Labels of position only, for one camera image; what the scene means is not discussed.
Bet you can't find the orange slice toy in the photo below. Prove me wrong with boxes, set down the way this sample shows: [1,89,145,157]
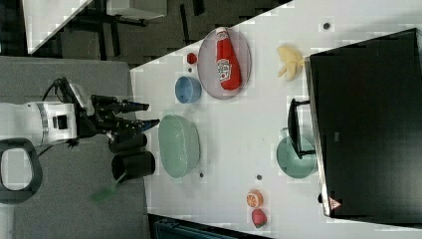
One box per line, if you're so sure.
[246,190,264,208]

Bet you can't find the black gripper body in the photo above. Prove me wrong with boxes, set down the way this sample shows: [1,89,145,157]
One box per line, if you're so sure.
[76,95,142,139]

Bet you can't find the grey round plate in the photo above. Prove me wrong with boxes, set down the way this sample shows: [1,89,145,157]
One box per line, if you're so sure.
[197,29,252,100]

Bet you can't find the black cylindrical cup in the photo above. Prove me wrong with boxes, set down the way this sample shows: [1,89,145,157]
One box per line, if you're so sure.
[111,151,155,181]
[108,133,147,153]

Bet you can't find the yellow peeled banana toy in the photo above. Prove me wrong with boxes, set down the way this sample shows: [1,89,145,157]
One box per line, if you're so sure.
[278,46,305,81]

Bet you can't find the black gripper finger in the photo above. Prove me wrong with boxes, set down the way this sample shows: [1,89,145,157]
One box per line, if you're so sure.
[141,119,160,130]
[120,100,149,114]

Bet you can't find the red ketchup bottle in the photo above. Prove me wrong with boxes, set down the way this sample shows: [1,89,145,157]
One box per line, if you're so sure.
[216,27,242,91]

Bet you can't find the green plastic strainer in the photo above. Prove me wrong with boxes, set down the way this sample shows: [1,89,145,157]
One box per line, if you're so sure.
[158,115,200,178]

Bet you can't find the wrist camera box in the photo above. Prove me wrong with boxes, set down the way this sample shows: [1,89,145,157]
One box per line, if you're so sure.
[62,79,95,117]

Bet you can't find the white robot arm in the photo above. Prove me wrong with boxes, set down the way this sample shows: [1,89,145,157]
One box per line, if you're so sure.
[1,95,159,146]

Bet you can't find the small red toy fruit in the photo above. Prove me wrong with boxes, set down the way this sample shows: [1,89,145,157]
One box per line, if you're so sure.
[187,53,197,65]

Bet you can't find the blue bowl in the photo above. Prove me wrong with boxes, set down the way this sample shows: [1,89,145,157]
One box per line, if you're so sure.
[175,77,202,104]

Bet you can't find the black toaster oven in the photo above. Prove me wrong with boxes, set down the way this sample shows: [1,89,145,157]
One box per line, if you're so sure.
[288,28,422,228]

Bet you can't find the green mug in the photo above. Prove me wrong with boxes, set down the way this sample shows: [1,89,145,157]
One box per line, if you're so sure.
[276,127,317,178]

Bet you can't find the green spatula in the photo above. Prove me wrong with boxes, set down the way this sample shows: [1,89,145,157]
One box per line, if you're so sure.
[90,173,126,203]

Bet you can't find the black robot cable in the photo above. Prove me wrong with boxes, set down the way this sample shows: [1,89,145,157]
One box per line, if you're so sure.
[41,77,73,103]

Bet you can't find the red strawberry toy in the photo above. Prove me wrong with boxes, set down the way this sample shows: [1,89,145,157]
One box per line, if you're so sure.
[252,208,267,228]

